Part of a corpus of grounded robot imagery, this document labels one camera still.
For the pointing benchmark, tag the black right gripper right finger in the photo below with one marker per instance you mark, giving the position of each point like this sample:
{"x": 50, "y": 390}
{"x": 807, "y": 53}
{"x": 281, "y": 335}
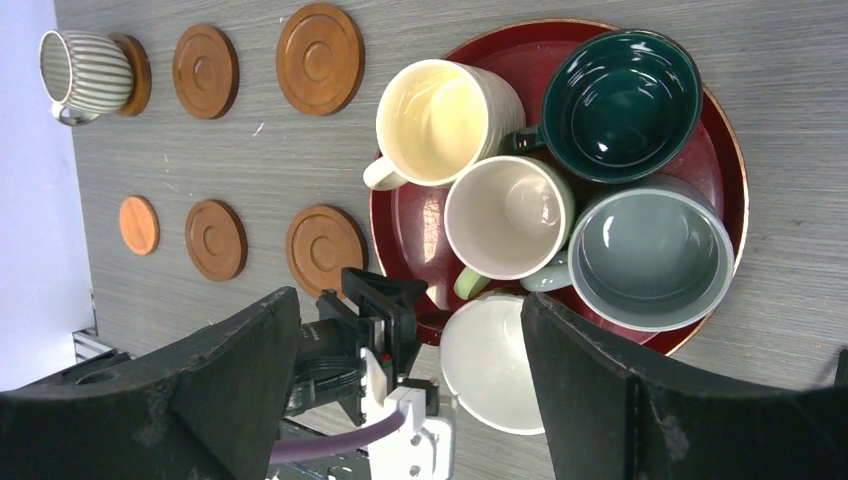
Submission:
{"x": 614, "y": 409}

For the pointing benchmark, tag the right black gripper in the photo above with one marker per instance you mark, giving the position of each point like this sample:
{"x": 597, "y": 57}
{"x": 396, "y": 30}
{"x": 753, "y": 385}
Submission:
{"x": 369, "y": 311}

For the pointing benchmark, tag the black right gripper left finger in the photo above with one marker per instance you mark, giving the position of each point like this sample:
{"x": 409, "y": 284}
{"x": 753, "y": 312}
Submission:
{"x": 204, "y": 407}

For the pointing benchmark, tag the dark ringed wooden coaster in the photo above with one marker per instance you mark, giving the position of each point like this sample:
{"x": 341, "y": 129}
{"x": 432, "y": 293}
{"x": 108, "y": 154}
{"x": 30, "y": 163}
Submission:
{"x": 321, "y": 240}

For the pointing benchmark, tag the white bowl cup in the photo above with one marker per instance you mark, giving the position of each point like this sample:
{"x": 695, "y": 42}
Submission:
{"x": 485, "y": 364}

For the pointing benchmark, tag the pale green cup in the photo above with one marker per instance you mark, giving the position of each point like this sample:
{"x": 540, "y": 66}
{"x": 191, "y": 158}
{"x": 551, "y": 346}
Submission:
{"x": 505, "y": 219}

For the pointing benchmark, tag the cream mug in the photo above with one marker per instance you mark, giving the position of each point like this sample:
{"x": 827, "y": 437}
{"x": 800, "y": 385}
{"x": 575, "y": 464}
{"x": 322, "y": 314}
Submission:
{"x": 435, "y": 119}

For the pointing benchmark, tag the light wooden coaster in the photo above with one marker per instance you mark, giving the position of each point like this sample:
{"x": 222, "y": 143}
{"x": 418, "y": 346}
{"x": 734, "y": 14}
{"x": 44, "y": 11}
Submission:
{"x": 139, "y": 225}

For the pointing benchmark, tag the dark green cup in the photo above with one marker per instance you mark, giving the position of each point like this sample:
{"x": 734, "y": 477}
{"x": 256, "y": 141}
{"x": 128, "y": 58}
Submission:
{"x": 620, "y": 107}

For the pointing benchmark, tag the grey ribbed cup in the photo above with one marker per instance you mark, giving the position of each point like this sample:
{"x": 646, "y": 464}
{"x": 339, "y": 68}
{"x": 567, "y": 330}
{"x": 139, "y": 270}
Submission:
{"x": 84, "y": 74}

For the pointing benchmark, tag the grey green mug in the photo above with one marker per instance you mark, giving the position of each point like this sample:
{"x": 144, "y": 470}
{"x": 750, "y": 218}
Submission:
{"x": 653, "y": 255}

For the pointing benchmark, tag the aluminium frame rail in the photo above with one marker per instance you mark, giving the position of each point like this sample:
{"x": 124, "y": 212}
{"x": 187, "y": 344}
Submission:
{"x": 89, "y": 346}

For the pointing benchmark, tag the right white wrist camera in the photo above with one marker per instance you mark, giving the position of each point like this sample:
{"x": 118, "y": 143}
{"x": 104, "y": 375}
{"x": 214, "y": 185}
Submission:
{"x": 415, "y": 444}

